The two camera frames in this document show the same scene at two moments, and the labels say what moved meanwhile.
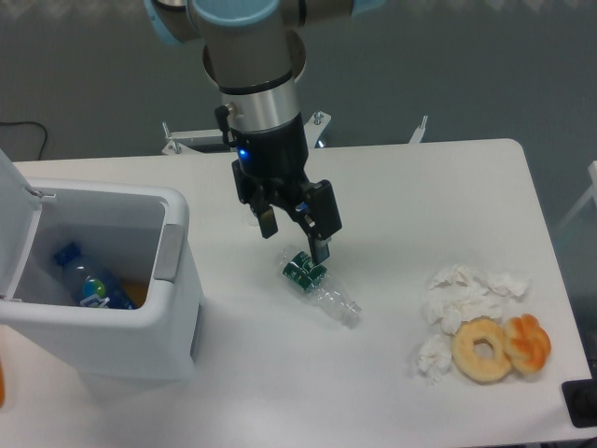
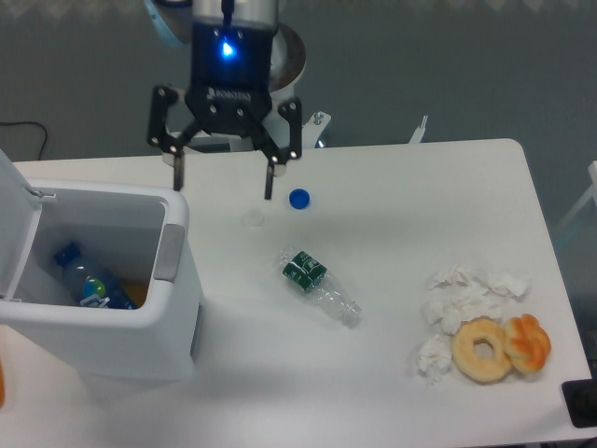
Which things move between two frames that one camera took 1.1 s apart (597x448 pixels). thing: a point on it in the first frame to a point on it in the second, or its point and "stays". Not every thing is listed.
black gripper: [270, 170] to [229, 94]
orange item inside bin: [137, 289] stays
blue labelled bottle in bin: [92, 287] stays
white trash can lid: [20, 206] stays
